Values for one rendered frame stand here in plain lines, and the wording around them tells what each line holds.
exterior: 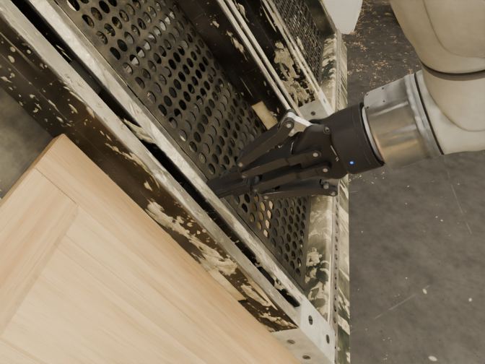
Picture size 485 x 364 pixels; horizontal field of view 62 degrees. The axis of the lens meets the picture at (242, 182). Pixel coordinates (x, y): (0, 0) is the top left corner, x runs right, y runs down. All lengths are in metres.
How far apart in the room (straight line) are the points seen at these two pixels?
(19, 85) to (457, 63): 0.40
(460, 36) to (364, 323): 1.65
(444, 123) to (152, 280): 0.35
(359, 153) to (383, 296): 1.58
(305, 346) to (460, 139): 0.43
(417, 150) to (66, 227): 0.35
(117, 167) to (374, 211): 1.94
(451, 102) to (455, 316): 1.70
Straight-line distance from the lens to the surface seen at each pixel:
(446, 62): 0.37
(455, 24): 0.32
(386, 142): 0.43
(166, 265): 0.52
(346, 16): 4.12
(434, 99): 0.42
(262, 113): 0.91
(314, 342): 0.71
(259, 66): 0.85
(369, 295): 1.98
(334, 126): 0.45
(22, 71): 0.45
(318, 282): 0.87
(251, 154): 0.49
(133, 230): 0.49
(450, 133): 0.43
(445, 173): 2.69
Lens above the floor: 1.62
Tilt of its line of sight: 44 degrees down
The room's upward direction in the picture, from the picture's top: straight up
